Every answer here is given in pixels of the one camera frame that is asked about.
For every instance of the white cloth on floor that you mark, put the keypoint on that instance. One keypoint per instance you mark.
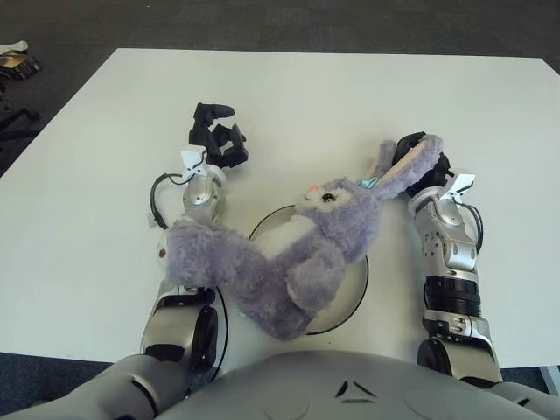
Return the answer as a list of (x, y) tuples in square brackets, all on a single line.
[(15, 46)]

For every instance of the purple plush bunny doll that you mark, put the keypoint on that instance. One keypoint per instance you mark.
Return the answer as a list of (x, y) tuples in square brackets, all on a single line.
[(245, 262)]

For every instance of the white plate with black rim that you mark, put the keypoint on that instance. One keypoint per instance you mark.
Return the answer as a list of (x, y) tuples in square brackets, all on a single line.
[(350, 280)]

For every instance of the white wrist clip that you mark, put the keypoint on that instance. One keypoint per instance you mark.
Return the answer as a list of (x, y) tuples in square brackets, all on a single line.
[(192, 159), (459, 184)]

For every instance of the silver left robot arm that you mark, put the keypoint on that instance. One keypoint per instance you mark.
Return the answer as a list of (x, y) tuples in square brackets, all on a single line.
[(199, 197)]

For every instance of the silver table leg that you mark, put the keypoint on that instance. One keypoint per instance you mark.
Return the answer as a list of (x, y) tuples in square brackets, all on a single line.
[(550, 378)]

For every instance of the black office chair base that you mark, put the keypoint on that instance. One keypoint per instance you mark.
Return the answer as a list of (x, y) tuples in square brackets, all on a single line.
[(22, 114)]

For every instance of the grey robot torso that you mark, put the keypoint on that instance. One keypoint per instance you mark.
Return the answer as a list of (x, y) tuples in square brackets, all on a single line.
[(328, 385)]

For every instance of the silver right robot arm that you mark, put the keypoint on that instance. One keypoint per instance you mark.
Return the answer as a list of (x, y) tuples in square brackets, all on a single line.
[(450, 254)]

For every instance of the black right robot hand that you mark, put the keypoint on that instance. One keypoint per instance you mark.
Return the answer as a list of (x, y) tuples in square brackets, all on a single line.
[(442, 170)]

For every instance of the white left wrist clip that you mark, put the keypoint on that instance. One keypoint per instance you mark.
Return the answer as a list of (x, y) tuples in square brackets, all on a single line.
[(192, 159)]

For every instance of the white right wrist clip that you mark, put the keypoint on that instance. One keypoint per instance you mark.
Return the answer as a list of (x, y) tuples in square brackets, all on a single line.
[(459, 184)]

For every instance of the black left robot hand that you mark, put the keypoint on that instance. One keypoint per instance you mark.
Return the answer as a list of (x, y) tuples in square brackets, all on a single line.
[(201, 135)]

